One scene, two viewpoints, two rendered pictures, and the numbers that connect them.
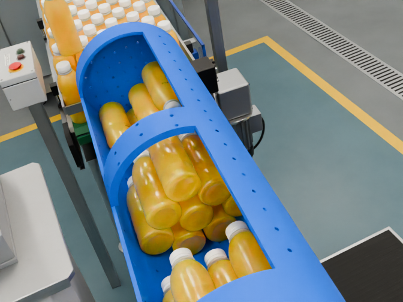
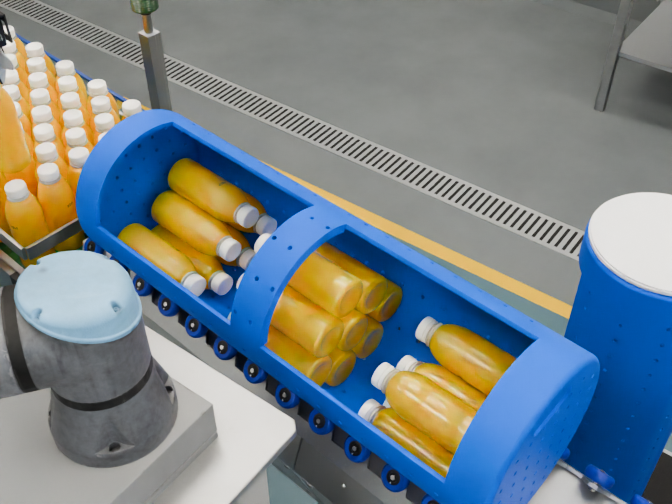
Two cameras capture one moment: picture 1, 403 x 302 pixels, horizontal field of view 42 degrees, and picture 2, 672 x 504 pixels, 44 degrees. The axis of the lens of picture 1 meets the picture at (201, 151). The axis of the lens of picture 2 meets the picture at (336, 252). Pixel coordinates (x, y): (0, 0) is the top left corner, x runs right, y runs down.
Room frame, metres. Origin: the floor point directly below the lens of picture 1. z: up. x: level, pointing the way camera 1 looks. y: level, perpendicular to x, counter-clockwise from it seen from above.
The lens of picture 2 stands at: (0.00, 0.58, 2.05)
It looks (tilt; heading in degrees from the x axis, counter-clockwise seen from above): 43 degrees down; 323
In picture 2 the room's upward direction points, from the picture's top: straight up
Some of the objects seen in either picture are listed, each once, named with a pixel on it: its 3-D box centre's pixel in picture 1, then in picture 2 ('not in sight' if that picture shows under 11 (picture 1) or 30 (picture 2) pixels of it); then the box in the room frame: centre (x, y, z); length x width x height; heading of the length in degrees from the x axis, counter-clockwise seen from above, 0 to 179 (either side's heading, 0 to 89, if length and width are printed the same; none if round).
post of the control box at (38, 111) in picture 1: (79, 202); not in sight; (1.39, 0.47, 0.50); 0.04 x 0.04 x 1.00; 11
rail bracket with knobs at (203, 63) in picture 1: (201, 79); not in sight; (1.32, -0.04, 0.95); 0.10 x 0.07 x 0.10; 101
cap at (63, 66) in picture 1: (63, 66); (16, 189); (1.33, 0.33, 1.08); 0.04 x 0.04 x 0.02
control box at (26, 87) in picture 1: (21, 74); not in sight; (1.39, 0.47, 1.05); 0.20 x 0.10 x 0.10; 11
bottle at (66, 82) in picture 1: (74, 94); (28, 227); (1.33, 0.33, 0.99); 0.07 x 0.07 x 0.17
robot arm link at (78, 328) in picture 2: not in sight; (79, 323); (0.65, 0.44, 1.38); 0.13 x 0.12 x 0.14; 69
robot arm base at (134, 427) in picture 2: not in sight; (107, 388); (0.64, 0.43, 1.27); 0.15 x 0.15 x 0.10
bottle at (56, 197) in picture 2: not in sight; (59, 209); (1.34, 0.26, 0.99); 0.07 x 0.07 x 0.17
